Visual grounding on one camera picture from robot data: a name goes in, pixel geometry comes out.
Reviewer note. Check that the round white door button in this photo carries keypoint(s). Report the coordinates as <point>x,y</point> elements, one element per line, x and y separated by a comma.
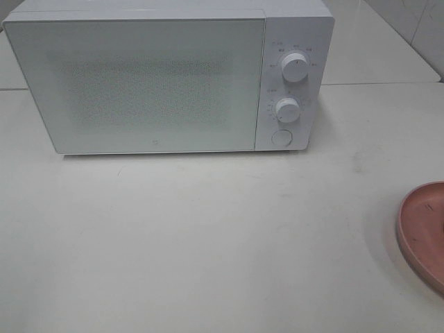
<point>282,138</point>

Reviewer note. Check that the pink round plate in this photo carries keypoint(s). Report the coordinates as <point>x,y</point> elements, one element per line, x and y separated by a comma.
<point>419,231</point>

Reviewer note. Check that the white microwave door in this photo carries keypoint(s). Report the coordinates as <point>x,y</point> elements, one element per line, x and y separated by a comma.
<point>143,86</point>

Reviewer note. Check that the lower white round knob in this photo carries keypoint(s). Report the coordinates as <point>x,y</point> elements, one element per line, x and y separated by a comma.
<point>287,110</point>

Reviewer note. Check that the white round knob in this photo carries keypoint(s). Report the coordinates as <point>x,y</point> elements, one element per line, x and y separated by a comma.
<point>287,110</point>
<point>294,66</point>

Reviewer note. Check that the upper white round knob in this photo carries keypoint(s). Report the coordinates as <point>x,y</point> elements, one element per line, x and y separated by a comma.
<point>294,66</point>

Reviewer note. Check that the white microwave oven body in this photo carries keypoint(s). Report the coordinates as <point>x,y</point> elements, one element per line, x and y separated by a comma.
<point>127,77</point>

